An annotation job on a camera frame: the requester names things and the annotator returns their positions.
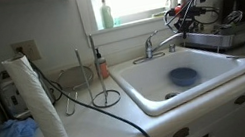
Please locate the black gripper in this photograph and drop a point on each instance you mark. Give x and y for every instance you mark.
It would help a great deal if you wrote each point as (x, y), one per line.
(195, 18)

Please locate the chrome sink faucet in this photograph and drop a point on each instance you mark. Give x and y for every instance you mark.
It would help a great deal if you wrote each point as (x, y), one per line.
(148, 48)

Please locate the white plant pot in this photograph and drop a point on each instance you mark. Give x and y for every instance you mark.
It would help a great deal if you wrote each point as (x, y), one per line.
(172, 2)

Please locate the yellow green sponge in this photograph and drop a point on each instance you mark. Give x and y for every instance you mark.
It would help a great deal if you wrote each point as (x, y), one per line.
(159, 14)

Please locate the metal whisk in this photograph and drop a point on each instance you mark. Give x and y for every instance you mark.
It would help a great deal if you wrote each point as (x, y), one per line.
(235, 18)

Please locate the blue bowl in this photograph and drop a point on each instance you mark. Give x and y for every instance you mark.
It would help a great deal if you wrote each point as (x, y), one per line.
(183, 77)

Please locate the white kitchen sink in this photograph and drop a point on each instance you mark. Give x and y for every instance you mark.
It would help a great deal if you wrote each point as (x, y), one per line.
(145, 81)

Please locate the metal sink drain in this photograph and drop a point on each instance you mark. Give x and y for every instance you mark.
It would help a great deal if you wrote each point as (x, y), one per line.
(171, 95)

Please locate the small teal cup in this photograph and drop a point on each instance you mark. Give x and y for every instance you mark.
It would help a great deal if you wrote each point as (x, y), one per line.
(117, 21)

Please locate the green dish soap bottle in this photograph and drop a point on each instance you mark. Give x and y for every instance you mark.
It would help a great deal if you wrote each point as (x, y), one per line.
(106, 15)

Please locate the orange soap pump bottle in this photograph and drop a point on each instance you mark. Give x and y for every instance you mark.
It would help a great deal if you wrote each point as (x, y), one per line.
(103, 68)

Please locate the metal mesh strainer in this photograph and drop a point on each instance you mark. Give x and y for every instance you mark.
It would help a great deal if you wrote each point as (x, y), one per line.
(75, 77)

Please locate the white paper towel roll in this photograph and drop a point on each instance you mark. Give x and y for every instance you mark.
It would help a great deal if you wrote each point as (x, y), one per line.
(41, 106)

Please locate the silver toaster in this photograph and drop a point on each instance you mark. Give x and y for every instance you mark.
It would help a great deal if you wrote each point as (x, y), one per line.
(12, 98)

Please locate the beige wall outlet plate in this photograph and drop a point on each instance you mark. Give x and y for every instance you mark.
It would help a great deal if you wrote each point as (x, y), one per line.
(31, 49)

